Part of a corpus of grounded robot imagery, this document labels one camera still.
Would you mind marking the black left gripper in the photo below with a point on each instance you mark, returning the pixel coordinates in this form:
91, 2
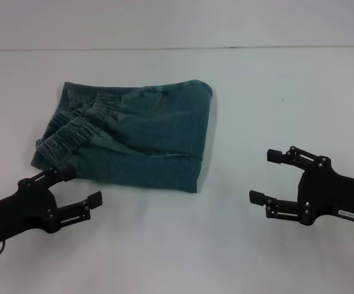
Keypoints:
24, 211

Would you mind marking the blue denim shorts with print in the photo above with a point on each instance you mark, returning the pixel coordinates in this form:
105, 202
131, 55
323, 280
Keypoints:
164, 137

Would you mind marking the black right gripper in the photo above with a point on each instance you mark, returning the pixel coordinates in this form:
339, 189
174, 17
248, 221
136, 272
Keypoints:
333, 196

